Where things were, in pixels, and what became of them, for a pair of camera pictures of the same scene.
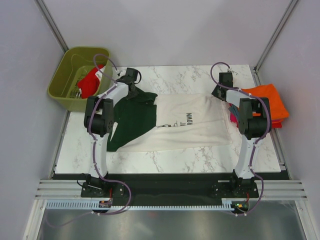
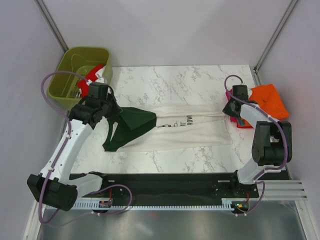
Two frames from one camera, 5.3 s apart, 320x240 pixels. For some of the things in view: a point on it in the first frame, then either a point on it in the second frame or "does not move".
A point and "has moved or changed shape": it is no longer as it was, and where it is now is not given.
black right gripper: x=215 y=92 → x=226 y=110
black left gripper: x=134 y=95 → x=117 y=109
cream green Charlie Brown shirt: x=145 y=121 has moved or changed shape
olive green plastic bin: x=76 y=62 does not move
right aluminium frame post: x=255 y=69 does not move
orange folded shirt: x=268 y=93 does not move
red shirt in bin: x=89 y=83 does not move
